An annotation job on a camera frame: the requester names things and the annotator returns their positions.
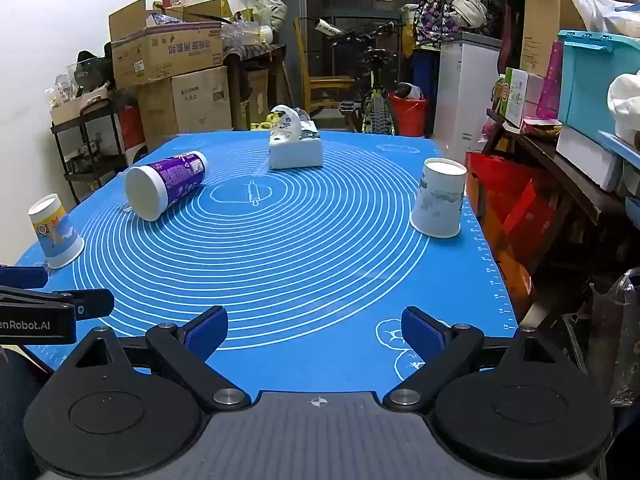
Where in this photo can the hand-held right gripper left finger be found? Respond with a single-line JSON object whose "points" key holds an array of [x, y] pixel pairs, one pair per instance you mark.
{"points": [[207, 334]]}

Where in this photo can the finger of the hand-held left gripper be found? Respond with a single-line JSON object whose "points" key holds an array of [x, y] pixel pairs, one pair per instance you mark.
{"points": [[90, 302], [22, 276]]}

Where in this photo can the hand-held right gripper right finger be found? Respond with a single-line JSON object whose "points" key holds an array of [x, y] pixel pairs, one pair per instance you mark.
{"points": [[422, 334]]}

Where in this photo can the purple paper cup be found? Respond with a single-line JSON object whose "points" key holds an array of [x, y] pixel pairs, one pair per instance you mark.
{"points": [[175, 177]]}

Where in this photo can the yellow and blue print cup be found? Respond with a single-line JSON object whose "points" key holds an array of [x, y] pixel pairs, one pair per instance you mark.
{"points": [[52, 235]]}

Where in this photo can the white landscape print cup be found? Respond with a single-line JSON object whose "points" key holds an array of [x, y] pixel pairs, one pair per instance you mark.
{"points": [[437, 200]]}

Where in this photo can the white patterned cup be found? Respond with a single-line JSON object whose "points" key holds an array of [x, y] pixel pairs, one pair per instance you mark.
{"points": [[288, 121]]}

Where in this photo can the blue silicone baking mat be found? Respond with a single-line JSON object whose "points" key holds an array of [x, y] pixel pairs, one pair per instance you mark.
{"points": [[300, 265]]}

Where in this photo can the black shelf cart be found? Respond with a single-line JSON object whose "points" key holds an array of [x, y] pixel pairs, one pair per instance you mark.
{"points": [[92, 170]]}

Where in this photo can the red shopping bag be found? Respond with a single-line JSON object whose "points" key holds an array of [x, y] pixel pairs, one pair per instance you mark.
{"points": [[505, 210]]}

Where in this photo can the white tissue box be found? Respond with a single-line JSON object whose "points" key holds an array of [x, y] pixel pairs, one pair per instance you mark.
{"points": [[295, 156]]}

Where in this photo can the dark wooden side table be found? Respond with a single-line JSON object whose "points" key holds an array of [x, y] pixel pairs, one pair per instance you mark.
{"points": [[560, 175]]}

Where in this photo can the yellow plastic toy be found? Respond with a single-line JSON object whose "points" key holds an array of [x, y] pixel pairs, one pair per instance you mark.
{"points": [[264, 124]]}

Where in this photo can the red bucket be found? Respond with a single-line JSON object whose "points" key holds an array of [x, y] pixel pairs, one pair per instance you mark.
{"points": [[410, 115]]}

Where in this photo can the closed cardboard box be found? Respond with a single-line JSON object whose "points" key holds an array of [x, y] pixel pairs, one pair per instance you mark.
{"points": [[200, 102]]}

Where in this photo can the bicycle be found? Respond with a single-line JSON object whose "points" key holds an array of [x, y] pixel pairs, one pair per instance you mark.
{"points": [[376, 110]]}

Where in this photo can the flat white box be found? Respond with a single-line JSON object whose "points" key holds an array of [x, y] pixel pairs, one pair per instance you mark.
{"points": [[585, 157]]}

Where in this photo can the white chest freezer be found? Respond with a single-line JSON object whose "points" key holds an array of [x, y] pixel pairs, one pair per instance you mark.
{"points": [[462, 90]]}

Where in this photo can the green and white box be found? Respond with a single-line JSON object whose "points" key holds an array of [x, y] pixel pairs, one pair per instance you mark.
{"points": [[515, 97]]}

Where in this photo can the open cardboard box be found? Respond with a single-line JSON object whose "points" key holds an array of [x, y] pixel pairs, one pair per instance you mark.
{"points": [[165, 52]]}

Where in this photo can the dark wooden desk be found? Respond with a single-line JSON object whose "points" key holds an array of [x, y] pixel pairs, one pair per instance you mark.
{"points": [[240, 75]]}

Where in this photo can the wooden chair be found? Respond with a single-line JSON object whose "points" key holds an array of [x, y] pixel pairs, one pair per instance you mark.
{"points": [[320, 82]]}

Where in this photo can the pink box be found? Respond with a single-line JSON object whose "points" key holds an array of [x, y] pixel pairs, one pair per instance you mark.
{"points": [[550, 85]]}

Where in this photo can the turquoise storage bin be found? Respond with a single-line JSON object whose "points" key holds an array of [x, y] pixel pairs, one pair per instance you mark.
{"points": [[582, 90]]}

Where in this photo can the white cloth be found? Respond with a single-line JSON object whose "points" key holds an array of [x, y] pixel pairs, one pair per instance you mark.
{"points": [[625, 102]]}

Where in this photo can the pile of clothes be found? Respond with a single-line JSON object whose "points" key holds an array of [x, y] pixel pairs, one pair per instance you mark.
{"points": [[442, 15]]}

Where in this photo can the tall cardboard box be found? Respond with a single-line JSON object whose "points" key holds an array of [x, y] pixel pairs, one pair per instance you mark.
{"points": [[542, 25]]}

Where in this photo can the white plastic bag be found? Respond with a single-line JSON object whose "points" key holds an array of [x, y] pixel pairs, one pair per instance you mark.
{"points": [[590, 7]]}

